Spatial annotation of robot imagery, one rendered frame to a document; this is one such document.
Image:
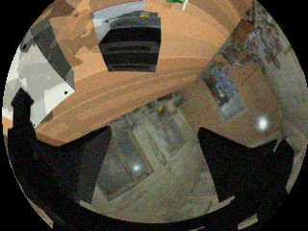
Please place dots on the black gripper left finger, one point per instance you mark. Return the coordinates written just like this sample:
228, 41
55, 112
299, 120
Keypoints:
77, 162

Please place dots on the grey pin with red head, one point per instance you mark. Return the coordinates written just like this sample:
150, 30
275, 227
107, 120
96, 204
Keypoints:
184, 5

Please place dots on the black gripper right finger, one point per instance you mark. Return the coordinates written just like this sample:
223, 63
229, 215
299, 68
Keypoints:
229, 162

